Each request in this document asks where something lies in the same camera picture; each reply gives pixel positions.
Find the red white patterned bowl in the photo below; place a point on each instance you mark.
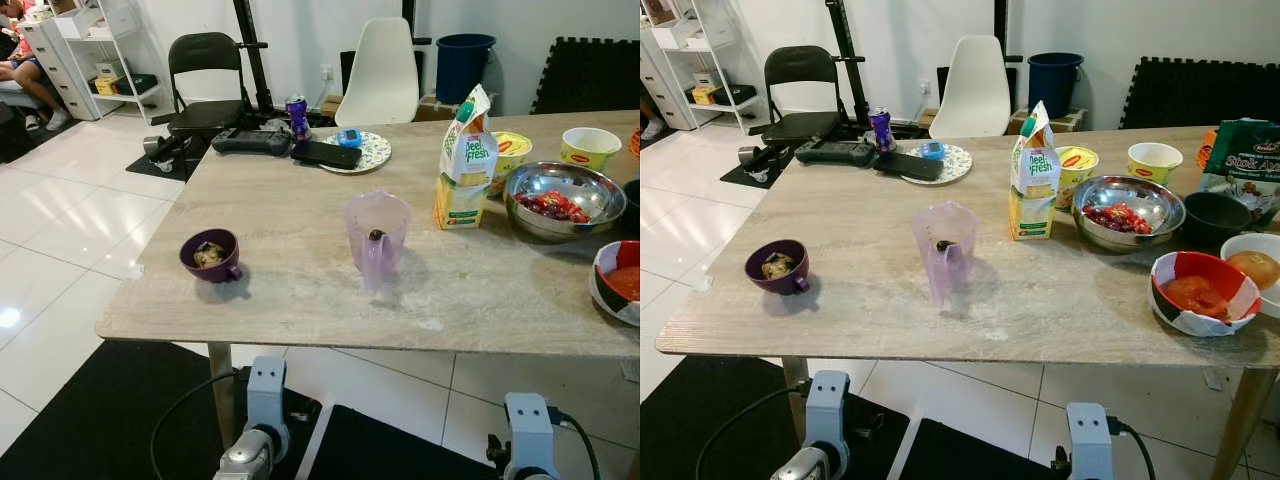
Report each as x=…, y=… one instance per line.
x=620, y=283
x=1203, y=292

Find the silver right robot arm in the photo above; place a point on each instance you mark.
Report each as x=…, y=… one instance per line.
x=535, y=474

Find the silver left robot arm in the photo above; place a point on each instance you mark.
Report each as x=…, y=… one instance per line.
x=250, y=458
x=805, y=465

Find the wooden dining table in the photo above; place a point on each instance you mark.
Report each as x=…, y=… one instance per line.
x=330, y=280
x=900, y=300

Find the translucent purple pitcher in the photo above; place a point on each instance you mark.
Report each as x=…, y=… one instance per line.
x=377, y=240
x=945, y=250

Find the red chopped food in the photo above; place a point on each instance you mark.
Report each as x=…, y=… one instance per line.
x=1117, y=217
x=552, y=207

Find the orange round food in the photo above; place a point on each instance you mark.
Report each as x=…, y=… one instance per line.
x=1253, y=268

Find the steel mixing bowl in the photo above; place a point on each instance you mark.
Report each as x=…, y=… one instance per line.
x=580, y=185
x=1145, y=198

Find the green yellow juice carton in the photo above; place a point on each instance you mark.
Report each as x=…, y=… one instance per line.
x=465, y=165
x=1034, y=180

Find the black bowl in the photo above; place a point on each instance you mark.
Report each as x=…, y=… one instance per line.
x=1215, y=220
x=633, y=205

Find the lidded yellow noodle cup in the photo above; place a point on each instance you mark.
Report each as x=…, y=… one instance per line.
x=1078, y=165
x=512, y=152

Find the open yellow noodle cup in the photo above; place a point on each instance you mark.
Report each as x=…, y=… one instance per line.
x=1154, y=165
x=590, y=152

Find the floral patterned plate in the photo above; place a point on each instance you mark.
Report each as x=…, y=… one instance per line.
x=373, y=152
x=955, y=165

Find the black phone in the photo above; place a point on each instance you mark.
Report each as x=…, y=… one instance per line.
x=325, y=153
x=908, y=165

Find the purple cup with food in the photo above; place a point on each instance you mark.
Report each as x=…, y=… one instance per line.
x=776, y=272
x=210, y=262

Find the small blue round gadget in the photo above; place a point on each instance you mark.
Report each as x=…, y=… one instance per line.
x=349, y=137
x=931, y=150

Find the seated person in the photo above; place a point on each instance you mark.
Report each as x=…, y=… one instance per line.
x=653, y=128
x=25, y=75

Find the purple drink can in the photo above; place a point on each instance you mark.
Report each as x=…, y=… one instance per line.
x=881, y=130
x=297, y=117

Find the dark blue bin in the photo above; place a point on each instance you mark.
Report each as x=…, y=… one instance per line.
x=1055, y=82
x=464, y=65

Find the white plastic chair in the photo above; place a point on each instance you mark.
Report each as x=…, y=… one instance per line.
x=378, y=75
x=970, y=90

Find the black handheld controller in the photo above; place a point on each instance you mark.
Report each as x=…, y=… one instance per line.
x=835, y=152
x=250, y=141

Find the black foam mat stack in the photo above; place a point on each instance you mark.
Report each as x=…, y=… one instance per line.
x=590, y=75
x=1200, y=90

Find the silver black floor device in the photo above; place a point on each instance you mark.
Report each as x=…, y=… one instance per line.
x=752, y=155
x=160, y=148

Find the white drawer cabinet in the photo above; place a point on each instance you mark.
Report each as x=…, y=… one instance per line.
x=60, y=70
x=648, y=75

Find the small yellow box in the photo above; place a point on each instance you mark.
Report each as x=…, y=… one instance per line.
x=703, y=95
x=107, y=85

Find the white shelf unit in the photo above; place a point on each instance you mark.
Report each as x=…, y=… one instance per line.
x=135, y=98
x=735, y=108

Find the black soft bag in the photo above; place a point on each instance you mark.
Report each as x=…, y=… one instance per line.
x=137, y=83
x=736, y=94

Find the black tripod stand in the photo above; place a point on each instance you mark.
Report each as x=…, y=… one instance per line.
x=250, y=50
x=845, y=60

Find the white storage box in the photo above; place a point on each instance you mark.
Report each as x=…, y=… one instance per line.
x=78, y=22
x=672, y=32

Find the black folding chair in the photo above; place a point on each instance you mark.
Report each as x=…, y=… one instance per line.
x=205, y=55
x=800, y=68

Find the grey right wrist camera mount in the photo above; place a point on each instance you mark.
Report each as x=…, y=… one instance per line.
x=530, y=430
x=1090, y=442

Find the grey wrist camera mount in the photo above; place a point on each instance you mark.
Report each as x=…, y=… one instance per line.
x=530, y=430
x=828, y=408
x=1090, y=442
x=266, y=395

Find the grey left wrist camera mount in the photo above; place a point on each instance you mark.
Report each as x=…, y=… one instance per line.
x=266, y=395
x=828, y=408

